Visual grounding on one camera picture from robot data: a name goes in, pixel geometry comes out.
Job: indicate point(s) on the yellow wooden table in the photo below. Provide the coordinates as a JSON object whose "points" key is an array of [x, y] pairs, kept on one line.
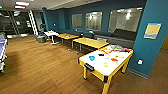
{"points": [[68, 36], [91, 42]]}

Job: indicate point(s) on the blue bowl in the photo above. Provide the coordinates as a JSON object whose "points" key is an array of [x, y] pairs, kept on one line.
{"points": [[91, 58]]}

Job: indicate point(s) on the yellow air hockey table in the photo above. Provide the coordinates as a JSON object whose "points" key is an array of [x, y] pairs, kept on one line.
{"points": [[100, 68]]}

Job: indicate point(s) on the interior glass window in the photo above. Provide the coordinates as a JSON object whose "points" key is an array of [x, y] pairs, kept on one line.
{"points": [[93, 21], [125, 20], [77, 21]]}

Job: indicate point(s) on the green bowl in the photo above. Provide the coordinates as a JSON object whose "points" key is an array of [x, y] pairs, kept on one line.
{"points": [[106, 64]]}

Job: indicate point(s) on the dark sofa bench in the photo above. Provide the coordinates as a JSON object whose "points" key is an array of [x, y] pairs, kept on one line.
{"points": [[116, 38]]}

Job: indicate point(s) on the small white table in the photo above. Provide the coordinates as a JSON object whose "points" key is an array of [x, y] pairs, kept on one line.
{"points": [[51, 33]]}

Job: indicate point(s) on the red bowl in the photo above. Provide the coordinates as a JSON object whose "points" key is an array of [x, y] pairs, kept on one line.
{"points": [[127, 50]]}

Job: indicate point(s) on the grey round ottoman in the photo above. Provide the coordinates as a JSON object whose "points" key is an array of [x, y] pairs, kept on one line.
{"points": [[41, 38]]}

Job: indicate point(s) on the white pillar outlet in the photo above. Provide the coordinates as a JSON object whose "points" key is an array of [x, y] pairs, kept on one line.
{"points": [[140, 62]]}

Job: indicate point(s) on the ceiling light panel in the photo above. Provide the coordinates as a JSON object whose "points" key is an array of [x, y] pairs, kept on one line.
{"points": [[20, 7], [22, 3]]}

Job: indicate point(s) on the yellow wall poster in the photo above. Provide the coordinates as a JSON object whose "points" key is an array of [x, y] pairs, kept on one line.
{"points": [[152, 31]]}

